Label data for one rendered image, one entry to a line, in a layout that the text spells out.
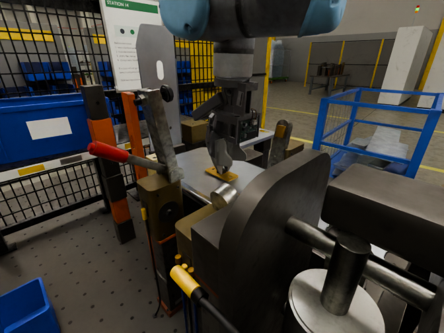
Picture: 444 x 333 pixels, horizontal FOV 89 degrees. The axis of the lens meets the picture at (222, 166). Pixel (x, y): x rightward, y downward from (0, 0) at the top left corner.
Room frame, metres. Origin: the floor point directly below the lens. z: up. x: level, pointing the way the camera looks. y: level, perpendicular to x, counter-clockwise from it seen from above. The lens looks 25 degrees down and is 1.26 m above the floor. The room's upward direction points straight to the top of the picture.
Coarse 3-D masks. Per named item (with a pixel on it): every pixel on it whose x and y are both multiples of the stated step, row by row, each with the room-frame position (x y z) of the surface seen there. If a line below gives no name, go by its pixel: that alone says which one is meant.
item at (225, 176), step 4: (208, 168) 0.51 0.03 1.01; (212, 168) 0.52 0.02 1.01; (224, 168) 0.49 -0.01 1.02; (212, 172) 0.49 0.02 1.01; (216, 172) 0.49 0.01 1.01; (224, 172) 0.49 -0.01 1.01; (228, 172) 0.49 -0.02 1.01; (232, 172) 0.49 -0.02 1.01; (220, 176) 0.47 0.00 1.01; (224, 176) 0.47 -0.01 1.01; (228, 176) 0.47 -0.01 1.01; (232, 176) 0.47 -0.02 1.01; (236, 176) 0.47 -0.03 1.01; (228, 180) 0.45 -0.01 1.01
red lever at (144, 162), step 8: (96, 144) 0.31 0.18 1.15; (104, 144) 0.32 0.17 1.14; (96, 152) 0.30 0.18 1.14; (104, 152) 0.31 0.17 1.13; (112, 152) 0.32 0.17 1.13; (120, 152) 0.33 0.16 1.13; (112, 160) 0.32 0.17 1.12; (120, 160) 0.33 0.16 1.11; (128, 160) 0.34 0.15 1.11; (136, 160) 0.34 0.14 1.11; (144, 160) 0.35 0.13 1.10; (152, 168) 0.36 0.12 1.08; (160, 168) 0.37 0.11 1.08
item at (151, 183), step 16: (160, 176) 0.39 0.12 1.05; (144, 192) 0.35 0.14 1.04; (160, 192) 0.35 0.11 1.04; (176, 192) 0.37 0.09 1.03; (144, 208) 0.35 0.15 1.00; (160, 208) 0.34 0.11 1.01; (176, 208) 0.37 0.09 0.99; (160, 224) 0.34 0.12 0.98; (160, 240) 0.34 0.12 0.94; (160, 256) 0.35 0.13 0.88; (160, 272) 0.36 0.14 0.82; (160, 288) 0.37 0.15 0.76; (176, 288) 0.35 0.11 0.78; (160, 304) 0.35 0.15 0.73; (176, 304) 0.35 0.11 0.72
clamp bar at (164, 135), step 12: (144, 96) 0.37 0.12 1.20; (156, 96) 0.37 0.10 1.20; (168, 96) 0.39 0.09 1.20; (144, 108) 0.38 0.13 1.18; (156, 108) 0.37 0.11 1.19; (156, 120) 0.37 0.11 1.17; (156, 132) 0.37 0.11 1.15; (168, 132) 0.38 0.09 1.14; (156, 144) 0.38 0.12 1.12; (168, 144) 0.38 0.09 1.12; (168, 156) 0.38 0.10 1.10; (168, 168) 0.37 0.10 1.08
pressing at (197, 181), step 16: (176, 160) 0.59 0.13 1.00; (192, 160) 0.59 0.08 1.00; (208, 160) 0.59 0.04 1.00; (192, 176) 0.49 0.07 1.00; (208, 176) 0.49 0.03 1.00; (240, 176) 0.49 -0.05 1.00; (192, 192) 0.41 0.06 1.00; (208, 192) 0.41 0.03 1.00; (240, 192) 0.41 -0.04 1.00; (320, 224) 0.31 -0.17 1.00; (384, 256) 0.24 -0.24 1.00
